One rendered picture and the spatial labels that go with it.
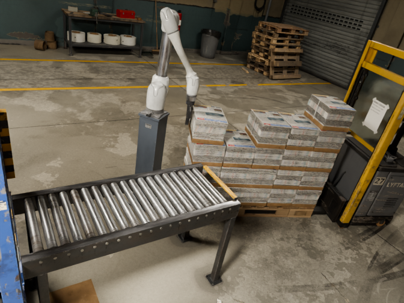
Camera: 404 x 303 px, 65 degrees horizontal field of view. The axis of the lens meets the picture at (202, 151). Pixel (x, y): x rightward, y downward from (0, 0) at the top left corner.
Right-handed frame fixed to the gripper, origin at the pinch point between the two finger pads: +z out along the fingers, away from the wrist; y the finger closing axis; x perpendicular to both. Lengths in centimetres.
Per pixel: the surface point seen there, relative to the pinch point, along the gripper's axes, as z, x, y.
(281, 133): -4, -85, -18
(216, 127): -5.2, -22.6, -19.0
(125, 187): 16, 51, -82
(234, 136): 13, -50, 3
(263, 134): -1, -68, -18
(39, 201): 16, 101, -98
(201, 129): -1.0, -9.7, -17.6
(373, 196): 52, -202, -34
